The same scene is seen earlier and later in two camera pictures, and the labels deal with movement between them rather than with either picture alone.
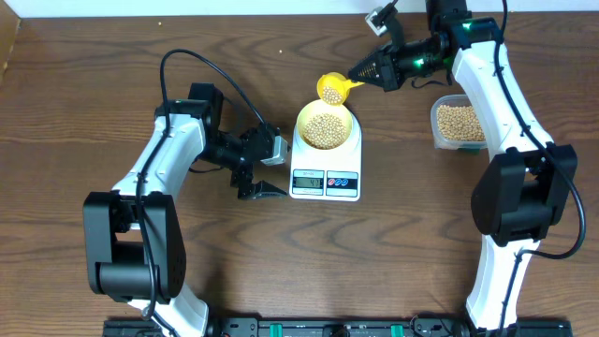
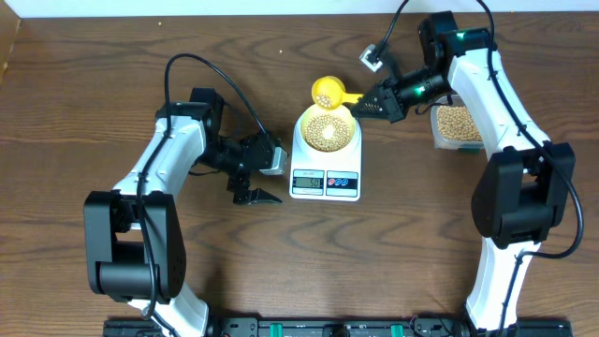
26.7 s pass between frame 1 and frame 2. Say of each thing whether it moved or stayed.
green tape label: stayed
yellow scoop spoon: moved
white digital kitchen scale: stayed
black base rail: stayed
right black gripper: moved
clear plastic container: stayed
